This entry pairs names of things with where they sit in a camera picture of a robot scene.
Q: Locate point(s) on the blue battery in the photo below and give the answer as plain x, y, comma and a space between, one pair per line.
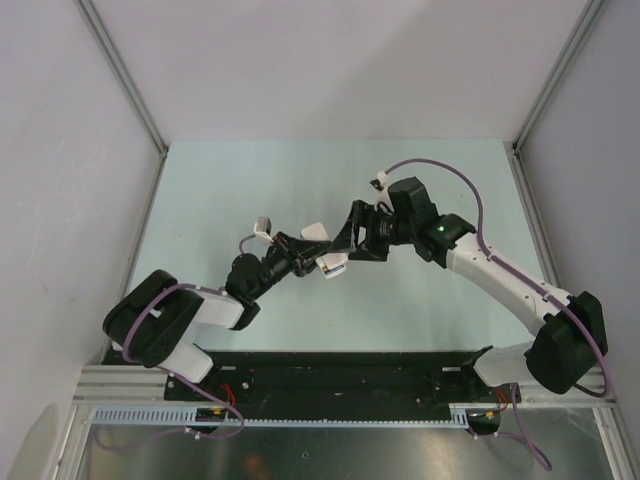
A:
335, 270

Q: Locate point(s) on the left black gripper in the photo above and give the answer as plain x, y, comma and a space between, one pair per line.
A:
287, 248

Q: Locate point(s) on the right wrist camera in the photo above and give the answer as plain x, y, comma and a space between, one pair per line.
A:
380, 182

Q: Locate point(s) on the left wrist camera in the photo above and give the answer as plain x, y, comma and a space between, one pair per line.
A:
264, 227

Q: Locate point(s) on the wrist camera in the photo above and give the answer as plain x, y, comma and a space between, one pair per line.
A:
264, 227
380, 182

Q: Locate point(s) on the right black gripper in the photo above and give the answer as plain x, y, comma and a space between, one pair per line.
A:
364, 215

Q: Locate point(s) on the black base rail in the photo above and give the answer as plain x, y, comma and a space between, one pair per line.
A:
350, 387

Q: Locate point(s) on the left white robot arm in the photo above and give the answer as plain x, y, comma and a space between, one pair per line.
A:
150, 324

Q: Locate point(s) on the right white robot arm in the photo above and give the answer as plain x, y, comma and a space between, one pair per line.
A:
568, 331

